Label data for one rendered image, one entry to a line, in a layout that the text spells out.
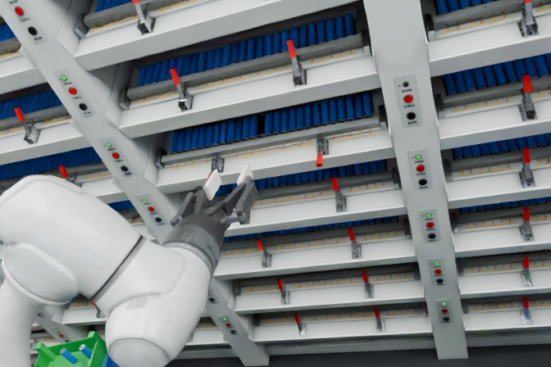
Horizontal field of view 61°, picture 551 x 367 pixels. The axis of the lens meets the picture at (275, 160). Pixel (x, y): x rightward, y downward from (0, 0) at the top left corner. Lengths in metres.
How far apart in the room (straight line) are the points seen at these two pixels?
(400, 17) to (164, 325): 0.65
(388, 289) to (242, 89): 0.78
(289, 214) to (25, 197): 0.77
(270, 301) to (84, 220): 1.05
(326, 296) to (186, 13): 0.95
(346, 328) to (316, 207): 0.57
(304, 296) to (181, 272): 0.94
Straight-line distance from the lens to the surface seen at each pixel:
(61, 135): 1.27
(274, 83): 1.01
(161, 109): 1.12
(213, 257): 0.71
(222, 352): 1.97
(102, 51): 1.06
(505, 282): 1.50
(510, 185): 1.21
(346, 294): 1.52
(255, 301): 1.60
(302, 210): 1.24
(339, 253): 1.37
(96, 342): 1.58
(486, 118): 1.09
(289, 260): 1.40
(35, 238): 0.62
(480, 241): 1.34
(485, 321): 1.65
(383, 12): 0.91
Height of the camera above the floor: 1.58
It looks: 36 degrees down
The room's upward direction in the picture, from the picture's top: 22 degrees counter-clockwise
